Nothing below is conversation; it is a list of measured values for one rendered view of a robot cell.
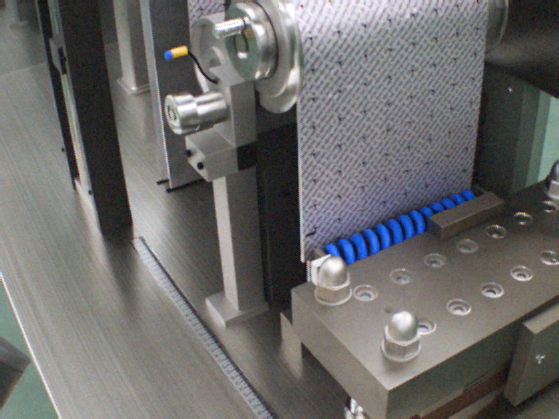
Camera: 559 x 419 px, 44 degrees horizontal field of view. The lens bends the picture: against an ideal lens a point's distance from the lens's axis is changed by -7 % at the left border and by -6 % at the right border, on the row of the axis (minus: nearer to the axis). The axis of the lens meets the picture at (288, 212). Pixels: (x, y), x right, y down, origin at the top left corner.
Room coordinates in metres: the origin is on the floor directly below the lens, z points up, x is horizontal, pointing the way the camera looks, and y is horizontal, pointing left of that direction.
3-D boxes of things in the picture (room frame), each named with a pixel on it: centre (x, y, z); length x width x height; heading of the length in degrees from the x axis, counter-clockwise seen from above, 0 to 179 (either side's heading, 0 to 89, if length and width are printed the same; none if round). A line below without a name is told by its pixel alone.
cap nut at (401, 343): (0.46, -0.10, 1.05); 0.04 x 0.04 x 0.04
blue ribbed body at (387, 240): (0.64, -0.13, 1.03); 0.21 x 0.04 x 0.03; 120
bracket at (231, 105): (0.66, 0.07, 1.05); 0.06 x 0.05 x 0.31; 120
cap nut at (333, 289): (0.54, -0.04, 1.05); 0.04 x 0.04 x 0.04
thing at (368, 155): (0.66, -0.12, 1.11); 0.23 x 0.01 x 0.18; 120
